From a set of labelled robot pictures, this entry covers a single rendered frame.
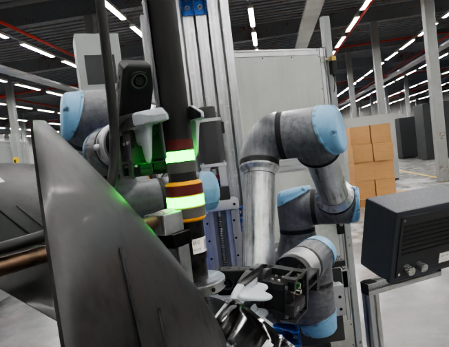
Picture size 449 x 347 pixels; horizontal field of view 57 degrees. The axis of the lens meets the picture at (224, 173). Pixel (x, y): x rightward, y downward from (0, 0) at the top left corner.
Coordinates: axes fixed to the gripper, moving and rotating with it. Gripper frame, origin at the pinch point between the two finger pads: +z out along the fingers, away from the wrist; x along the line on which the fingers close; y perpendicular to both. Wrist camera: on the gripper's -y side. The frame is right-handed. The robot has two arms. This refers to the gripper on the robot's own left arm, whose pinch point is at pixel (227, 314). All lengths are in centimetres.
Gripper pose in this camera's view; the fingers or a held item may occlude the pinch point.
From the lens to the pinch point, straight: 64.1
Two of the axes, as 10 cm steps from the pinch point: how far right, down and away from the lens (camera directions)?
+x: 0.3, 9.9, 1.2
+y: 8.5, 0.3, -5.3
